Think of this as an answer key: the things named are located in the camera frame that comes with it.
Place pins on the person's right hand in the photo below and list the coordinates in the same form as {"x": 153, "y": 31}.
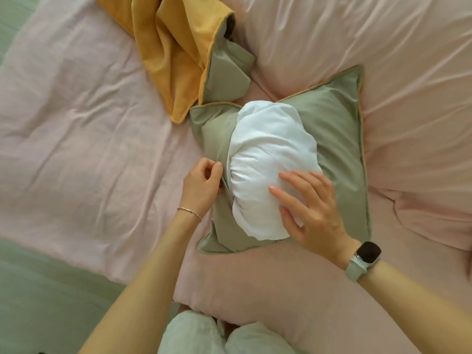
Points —
{"x": 321, "y": 217}

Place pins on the person's left hand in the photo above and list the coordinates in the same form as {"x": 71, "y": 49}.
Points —
{"x": 201, "y": 188}

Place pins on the white pillow insert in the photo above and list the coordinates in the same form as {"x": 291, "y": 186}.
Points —
{"x": 269, "y": 143}

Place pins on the grey and orange pillowcase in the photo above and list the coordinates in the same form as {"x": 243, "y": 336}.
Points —
{"x": 339, "y": 125}
{"x": 173, "y": 40}

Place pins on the pink bed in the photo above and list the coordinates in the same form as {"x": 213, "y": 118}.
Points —
{"x": 92, "y": 162}

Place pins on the person's right forearm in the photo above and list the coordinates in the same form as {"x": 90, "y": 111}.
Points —
{"x": 424, "y": 317}

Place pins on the person's left forearm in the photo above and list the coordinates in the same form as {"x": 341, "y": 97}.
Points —
{"x": 144, "y": 298}

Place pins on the person's white shorts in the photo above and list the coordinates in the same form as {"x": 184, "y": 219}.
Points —
{"x": 191, "y": 335}

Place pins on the white smartwatch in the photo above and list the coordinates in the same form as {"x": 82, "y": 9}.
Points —
{"x": 357, "y": 267}

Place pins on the pink ruffled duvet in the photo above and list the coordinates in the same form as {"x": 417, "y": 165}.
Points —
{"x": 405, "y": 88}

